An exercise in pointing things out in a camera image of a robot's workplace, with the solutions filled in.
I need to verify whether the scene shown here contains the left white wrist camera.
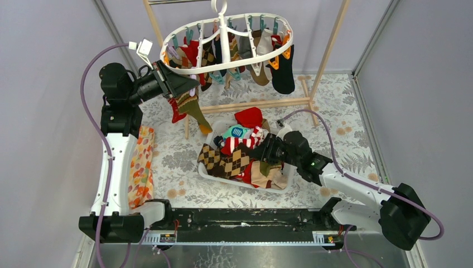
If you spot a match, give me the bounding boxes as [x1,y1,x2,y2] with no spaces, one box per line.
[128,39,153,68]

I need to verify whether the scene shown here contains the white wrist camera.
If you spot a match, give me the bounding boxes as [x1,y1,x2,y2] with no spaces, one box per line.
[276,119,293,140]
[128,39,153,68]

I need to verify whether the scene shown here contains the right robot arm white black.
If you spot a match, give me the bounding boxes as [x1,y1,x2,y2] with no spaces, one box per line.
[250,131,432,251]

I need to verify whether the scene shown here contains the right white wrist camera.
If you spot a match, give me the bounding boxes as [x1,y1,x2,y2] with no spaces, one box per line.
[276,119,293,140]

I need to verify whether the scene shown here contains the floral grey table mat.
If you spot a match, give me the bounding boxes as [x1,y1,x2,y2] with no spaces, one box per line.
[141,74,379,208]

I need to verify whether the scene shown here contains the orange leaf patterned cloth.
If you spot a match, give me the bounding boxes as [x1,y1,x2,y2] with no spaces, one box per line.
[128,126,155,209]

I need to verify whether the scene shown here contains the olive striped long sock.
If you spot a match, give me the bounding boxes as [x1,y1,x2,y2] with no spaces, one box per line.
[176,89,213,135]

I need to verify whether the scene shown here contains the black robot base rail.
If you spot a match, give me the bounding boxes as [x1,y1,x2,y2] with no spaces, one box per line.
[143,208,348,247]

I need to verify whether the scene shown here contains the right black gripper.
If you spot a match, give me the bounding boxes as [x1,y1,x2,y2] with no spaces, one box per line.
[247,133,300,167]

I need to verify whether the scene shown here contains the wooden drying rack frame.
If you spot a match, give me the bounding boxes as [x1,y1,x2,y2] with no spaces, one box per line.
[143,0,353,141]

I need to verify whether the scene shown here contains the white round clip hanger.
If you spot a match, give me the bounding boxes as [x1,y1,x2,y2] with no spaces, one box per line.
[160,1,293,75]

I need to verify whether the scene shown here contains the dark navy sock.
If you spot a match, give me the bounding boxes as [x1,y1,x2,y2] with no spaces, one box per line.
[267,45,295,95]

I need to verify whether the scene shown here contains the dark brown argyle sock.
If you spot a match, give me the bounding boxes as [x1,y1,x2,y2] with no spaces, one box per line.
[207,146,254,179]

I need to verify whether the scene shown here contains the patchwork brown green sock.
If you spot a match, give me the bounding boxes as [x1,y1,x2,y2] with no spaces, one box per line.
[239,161,288,190]

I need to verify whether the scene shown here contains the white laundry basket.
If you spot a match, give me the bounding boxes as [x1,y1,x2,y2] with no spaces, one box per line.
[197,118,296,194]

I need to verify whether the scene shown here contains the teal blue patterned sock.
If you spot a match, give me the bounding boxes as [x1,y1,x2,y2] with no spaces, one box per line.
[222,125,254,139]

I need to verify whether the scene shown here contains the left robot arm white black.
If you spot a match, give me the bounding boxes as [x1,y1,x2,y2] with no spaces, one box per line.
[79,60,199,243]

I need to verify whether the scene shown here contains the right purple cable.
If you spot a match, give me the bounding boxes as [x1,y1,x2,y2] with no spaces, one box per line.
[281,108,445,268]

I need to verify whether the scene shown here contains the purple cable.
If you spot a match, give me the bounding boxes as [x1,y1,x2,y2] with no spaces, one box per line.
[281,108,445,268]
[79,42,141,268]

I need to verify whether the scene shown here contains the red sock behind basket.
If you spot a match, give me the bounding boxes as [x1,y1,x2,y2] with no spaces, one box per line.
[234,107,263,128]

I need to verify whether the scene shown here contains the red white striped sock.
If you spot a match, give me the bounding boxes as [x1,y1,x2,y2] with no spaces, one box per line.
[220,126,269,156]

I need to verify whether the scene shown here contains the red hanging sock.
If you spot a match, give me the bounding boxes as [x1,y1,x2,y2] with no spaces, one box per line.
[180,40,199,66]

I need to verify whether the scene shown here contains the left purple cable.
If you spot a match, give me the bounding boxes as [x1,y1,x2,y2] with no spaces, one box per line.
[79,42,141,268]

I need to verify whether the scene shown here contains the red snowflake christmas sock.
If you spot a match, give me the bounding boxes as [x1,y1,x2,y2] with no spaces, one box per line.
[167,98,187,124]

